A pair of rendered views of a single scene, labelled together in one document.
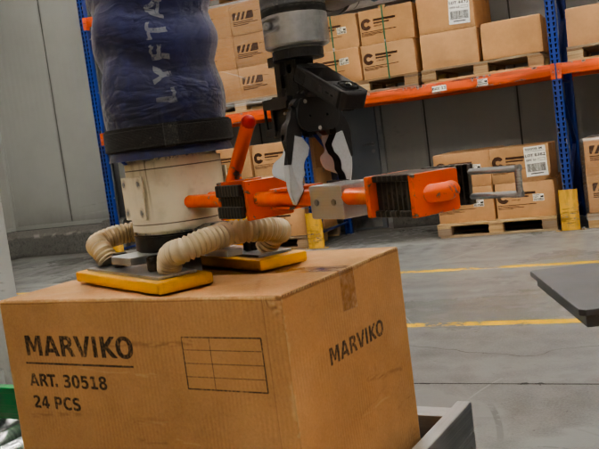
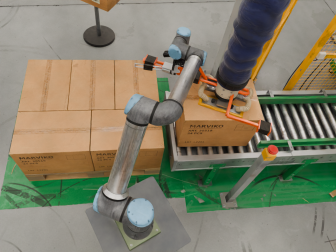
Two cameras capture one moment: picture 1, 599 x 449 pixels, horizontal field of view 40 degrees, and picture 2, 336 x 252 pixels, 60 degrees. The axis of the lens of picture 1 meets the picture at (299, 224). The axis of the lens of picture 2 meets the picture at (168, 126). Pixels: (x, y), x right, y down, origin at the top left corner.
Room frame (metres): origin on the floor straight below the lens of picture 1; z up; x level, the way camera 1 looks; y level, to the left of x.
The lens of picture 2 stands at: (2.21, -1.10, 2.64)
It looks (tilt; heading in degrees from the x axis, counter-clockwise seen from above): 57 degrees down; 134
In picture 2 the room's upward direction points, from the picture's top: 12 degrees clockwise
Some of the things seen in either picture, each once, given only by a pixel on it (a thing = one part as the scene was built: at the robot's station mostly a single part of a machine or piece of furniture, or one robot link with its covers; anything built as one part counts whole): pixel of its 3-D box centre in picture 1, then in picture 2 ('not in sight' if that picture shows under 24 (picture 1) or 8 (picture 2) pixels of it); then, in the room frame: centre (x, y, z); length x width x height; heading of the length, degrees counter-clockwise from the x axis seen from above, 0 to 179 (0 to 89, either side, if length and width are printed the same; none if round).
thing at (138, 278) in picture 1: (138, 268); not in sight; (1.41, 0.29, 0.98); 0.34 x 0.10 x 0.05; 36
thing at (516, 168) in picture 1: (415, 187); (155, 69); (1.06, -0.15, 1.08); 0.31 x 0.03 x 0.05; 48
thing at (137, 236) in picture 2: not in sight; (138, 221); (1.85, -0.81, 0.84); 0.19 x 0.19 x 0.10
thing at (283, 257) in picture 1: (231, 248); (221, 104); (1.52, 0.13, 0.98); 0.34 x 0.10 x 0.05; 36
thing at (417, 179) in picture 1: (411, 192); (150, 61); (0.97, -0.14, 1.08); 0.08 x 0.07 x 0.05; 36
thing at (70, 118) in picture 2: not in sight; (94, 113); (0.69, -0.53, 0.34); 1.20 x 1.00 x 0.40; 60
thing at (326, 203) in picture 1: (343, 199); (167, 67); (1.08, -0.06, 1.07); 0.07 x 0.07 x 0.04; 36
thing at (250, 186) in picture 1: (254, 198); (195, 75); (1.26, 0.06, 1.08); 0.10 x 0.08 x 0.06; 126
